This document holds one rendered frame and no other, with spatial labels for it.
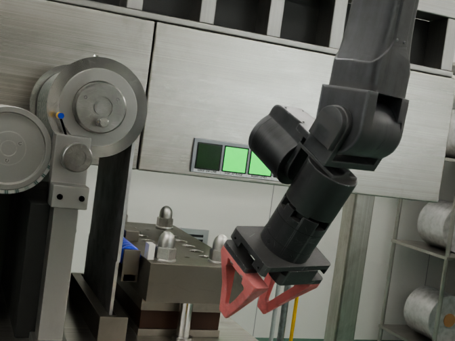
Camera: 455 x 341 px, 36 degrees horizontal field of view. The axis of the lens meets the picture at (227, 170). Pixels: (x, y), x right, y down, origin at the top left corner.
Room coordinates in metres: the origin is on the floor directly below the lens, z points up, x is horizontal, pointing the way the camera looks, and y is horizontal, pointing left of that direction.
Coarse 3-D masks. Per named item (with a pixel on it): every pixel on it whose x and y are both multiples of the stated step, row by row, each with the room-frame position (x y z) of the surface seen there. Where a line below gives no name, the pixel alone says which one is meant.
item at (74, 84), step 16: (80, 80) 1.02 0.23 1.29; (96, 80) 1.03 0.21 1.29; (112, 80) 1.03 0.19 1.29; (64, 96) 1.01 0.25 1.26; (128, 96) 1.04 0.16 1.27; (64, 112) 1.01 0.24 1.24; (128, 112) 1.05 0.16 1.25; (80, 128) 1.02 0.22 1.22; (128, 128) 1.05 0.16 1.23; (96, 144) 1.03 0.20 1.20
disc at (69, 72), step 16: (80, 64) 1.02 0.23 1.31; (96, 64) 1.03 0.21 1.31; (112, 64) 1.04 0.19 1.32; (64, 80) 1.01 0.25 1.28; (128, 80) 1.05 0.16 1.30; (48, 96) 1.01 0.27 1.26; (144, 96) 1.06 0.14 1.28; (48, 112) 1.01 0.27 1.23; (144, 112) 1.06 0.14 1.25; (112, 144) 1.04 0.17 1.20; (128, 144) 1.05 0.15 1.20
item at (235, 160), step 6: (228, 150) 1.46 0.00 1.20; (234, 150) 1.47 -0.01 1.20; (240, 150) 1.47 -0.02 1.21; (246, 150) 1.48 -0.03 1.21; (228, 156) 1.46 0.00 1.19; (234, 156) 1.47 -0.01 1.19; (240, 156) 1.47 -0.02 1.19; (246, 156) 1.48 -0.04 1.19; (228, 162) 1.46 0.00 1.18; (234, 162) 1.47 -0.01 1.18; (240, 162) 1.47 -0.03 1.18; (228, 168) 1.46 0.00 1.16; (234, 168) 1.47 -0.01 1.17; (240, 168) 1.47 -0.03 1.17
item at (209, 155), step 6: (204, 144) 1.44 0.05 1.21; (198, 150) 1.44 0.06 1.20; (204, 150) 1.44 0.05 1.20; (210, 150) 1.45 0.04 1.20; (216, 150) 1.45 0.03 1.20; (198, 156) 1.44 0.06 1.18; (204, 156) 1.44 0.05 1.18; (210, 156) 1.45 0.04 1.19; (216, 156) 1.45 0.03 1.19; (198, 162) 1.44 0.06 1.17; (204, 162) 1.44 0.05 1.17; (210, 162) 1.45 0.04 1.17; (216, 162) 1.45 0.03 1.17; (210, 168) 1.45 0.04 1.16; (216, 168) 1.45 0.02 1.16
